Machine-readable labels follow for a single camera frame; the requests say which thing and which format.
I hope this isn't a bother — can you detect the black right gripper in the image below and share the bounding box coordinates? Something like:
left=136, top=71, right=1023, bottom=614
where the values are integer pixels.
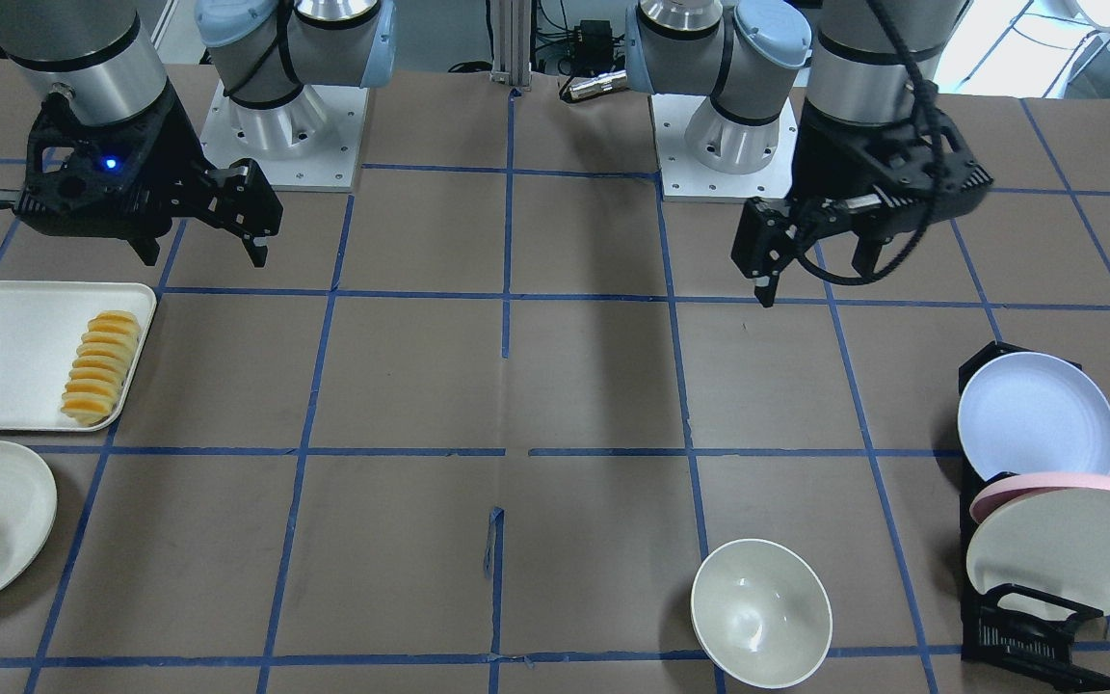
left=0, top=82, right=283, bottom=268

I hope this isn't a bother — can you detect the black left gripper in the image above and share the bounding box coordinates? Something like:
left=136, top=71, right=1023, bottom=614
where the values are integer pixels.
left=730, top=82, right=992, bottom=308

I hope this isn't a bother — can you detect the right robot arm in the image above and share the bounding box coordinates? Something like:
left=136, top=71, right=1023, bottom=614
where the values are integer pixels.
left=0, top=1, right=396, bottom=266

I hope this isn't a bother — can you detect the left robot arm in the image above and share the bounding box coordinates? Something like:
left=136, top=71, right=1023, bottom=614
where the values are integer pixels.
left=624, top=1, right=993, bottom=306

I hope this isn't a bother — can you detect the blue plate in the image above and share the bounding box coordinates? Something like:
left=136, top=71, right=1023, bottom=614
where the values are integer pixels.
left=956, top=343, right=1110, bottom=480

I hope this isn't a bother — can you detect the pink plate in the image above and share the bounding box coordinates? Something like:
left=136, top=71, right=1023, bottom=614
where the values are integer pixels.
left=968, top=471, right=1110, bottom=523

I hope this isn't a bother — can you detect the cream plate in rack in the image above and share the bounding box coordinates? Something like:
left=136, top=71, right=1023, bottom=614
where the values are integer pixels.
left=965, top=489, right=1110, bottom=615

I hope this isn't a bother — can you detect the white rectangular tray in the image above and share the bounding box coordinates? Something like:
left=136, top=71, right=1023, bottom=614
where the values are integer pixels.
left=0, top=280, right=157, bottom=432

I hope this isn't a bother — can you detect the white bowl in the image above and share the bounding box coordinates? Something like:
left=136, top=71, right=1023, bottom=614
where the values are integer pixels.
left=690, top=539, right=835, bottom=690

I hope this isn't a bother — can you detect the black dish rack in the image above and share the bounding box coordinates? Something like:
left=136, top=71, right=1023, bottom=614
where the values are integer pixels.
left=959, top=341, right=1110, bottom=693

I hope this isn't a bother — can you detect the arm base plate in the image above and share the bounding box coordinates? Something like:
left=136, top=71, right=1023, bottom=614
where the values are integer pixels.
left=199, top=86, right=373, bottom=193
left=650, top=93, right=798, bottom=203

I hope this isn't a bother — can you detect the aluminium frame post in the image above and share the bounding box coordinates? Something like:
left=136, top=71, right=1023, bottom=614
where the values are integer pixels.
left=488, top=0, right=536, bottom=92

